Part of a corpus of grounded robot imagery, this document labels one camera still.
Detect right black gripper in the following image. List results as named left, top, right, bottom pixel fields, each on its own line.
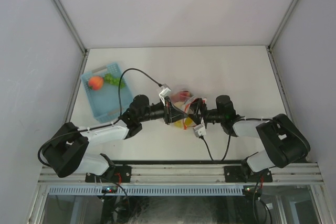
left=184, top=98, right=224, bottom=126

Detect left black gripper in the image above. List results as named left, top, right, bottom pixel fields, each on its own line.
left=139, top=97, right=187, bottom=125

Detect yellow fake pear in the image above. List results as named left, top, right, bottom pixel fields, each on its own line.
left=174, top=101, right=184, bottom=110

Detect clear zip top bag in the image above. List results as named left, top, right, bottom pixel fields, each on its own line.
left=170, top=86, right=207, bottom=130

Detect green fake grape bunch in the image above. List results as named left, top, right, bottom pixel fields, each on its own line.
left=103, top=73, right=125, bottom=88

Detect orange fake peach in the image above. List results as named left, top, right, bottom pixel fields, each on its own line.
left=88, top=76, right=104, bottom=90

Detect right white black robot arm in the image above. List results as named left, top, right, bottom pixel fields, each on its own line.
left=188, top=95, right=311, bottom=182

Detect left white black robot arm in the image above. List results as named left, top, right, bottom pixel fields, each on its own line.
left=38, top=95, right=188, bottom=182

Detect yellow fake lemon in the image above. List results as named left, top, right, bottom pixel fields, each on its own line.
left=173, top=118, right=196, bottom=130

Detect red fake strawberries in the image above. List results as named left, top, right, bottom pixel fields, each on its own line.
left=175, top=90, right=192, bottom=102

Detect light blue plastic basket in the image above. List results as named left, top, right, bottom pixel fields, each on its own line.
left=81, top=62, right=133, bottom=123

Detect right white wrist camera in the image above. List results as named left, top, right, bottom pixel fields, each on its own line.
left=193, top=124, right=206, bottom=138

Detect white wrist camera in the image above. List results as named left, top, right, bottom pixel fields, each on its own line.
left=157, top=84, right=171, bottom=103
left=193, top=124, right=206, bottom=138

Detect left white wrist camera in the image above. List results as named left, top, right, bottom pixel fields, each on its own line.
left=157, top=84, right=171, bottom=103

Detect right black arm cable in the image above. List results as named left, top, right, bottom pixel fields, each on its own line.
left=199, top=133, right=232, bottom=162

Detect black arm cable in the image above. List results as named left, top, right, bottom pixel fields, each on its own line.
left=38, top=68, right=162, bottom=168
left=199, top=133, right=232, bottom=162

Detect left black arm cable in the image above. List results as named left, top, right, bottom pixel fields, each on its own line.
left=38, top=68, right=162, bottom=168

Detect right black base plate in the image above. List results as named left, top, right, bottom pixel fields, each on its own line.
left=224, top=165, right=273, bottom=183

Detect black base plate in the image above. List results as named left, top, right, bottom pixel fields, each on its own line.
left=224, top=165, right=273, bottom=183
left=85, top=165, right=132, bottom=184

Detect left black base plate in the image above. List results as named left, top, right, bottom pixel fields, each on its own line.
left=85, top=165, right=132, bottom=184

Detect light blue slotted cable duct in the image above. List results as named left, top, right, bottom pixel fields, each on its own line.
left=48, top=185, right=244, bottom=196

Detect aluminium front rail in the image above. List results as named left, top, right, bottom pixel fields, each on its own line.
left=37, top=163, right=324, bottom=185

